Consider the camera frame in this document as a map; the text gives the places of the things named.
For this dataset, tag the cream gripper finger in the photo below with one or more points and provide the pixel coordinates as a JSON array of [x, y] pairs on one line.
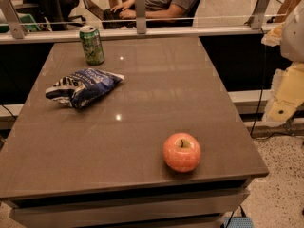
[[273, 37], [287, 94]]

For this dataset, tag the blue chip bag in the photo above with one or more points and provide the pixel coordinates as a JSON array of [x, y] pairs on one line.
[[83, 87]]

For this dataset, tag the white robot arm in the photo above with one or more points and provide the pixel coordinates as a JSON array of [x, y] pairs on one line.
[[292, 38]]

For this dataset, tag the red apple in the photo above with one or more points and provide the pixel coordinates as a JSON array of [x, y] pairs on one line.
[[181, 152]]

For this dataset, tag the blue floor mat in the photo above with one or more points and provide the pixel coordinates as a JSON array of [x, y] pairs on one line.
[[237, 222]]

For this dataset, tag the black laptop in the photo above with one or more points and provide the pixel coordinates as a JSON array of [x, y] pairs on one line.
[[109, 18]]

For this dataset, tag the green soda can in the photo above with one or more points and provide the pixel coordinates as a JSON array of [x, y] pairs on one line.
[[92, 45]]

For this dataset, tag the grey table drawer unit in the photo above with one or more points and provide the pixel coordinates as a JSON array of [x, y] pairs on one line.
[[181, 206]]

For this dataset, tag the green bin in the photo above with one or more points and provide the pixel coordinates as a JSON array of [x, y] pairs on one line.
[[27, 21]]

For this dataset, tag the right metal glass bracket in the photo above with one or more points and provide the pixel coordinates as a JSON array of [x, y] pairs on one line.
[[255, 20]]

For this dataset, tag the metal glass bracket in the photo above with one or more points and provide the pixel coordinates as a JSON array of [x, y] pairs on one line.
[[16, 28], [255, 20], [140, 16]]

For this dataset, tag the middle metal glass bracket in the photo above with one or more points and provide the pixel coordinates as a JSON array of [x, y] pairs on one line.
[[140, 16]]

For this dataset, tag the left metal glass bracket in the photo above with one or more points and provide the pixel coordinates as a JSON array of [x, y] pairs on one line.
[[16, 28]]

